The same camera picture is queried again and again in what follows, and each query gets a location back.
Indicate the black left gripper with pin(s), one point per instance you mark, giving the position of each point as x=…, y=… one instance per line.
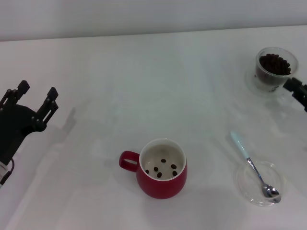
x=14, y=127

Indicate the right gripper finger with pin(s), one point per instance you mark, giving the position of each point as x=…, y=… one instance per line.
x=299, y=93

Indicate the red ceramic mug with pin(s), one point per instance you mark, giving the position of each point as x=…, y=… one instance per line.
x=163, y=189

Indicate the coffee bean pile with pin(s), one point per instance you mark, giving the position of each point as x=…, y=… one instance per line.
x=273, y=64

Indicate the clear glass cup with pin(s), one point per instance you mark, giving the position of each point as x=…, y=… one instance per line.
x=259, y=69

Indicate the clear glass saucer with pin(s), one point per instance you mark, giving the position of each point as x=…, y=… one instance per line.
x=250, y=81

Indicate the clear shallow glass dish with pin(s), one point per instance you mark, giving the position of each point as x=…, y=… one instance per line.
x=249, y=189

